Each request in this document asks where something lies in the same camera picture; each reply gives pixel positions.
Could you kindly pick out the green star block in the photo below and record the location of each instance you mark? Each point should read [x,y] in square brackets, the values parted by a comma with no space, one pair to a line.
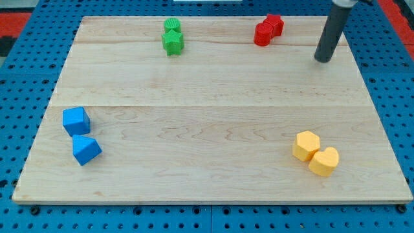
[173,42]

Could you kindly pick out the red star block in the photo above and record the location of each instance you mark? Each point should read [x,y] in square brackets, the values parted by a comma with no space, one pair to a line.
[276,22]

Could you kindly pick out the light wooden board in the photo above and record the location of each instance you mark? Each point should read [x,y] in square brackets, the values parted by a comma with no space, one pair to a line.
[213,126]

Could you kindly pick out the green cylinder block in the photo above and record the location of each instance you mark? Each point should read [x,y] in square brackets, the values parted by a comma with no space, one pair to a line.
[172,24]

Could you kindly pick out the red cylinder block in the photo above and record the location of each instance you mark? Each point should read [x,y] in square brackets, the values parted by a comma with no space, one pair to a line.
[263,34]

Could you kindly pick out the yellow hexagon block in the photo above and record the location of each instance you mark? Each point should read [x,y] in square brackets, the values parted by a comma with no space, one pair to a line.
[305,145]

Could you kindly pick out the yellow heart block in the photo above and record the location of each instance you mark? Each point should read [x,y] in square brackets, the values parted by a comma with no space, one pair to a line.
[324,162]

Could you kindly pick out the blue triangular prism block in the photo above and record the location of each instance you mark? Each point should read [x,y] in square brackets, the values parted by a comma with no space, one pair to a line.
[85,148]

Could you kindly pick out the blue cube block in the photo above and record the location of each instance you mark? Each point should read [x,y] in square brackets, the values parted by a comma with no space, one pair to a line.
[76,121]

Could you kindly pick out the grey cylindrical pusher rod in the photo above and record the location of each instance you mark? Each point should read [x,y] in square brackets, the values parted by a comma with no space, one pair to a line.
[333,29]

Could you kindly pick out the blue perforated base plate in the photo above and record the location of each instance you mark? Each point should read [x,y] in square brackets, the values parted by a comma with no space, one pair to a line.
[31,70]

